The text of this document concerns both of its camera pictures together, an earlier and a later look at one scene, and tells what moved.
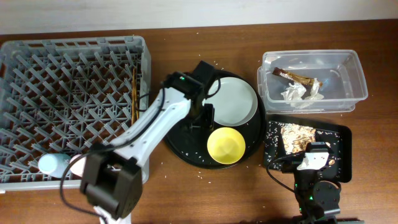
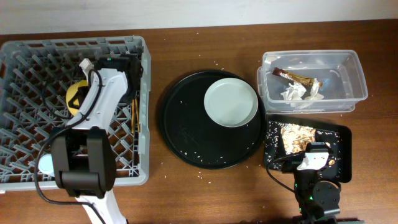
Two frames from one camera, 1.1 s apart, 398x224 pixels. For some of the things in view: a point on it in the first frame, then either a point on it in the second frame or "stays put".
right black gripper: x=292 y=163 stays put
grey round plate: x=235 y=104 stays put
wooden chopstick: x=137 y=104 stays put
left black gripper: x=208 y=119 -> x=83 y=94
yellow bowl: x=226 y=145 -> x=71 y=90
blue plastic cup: x=54 y=164 stays put
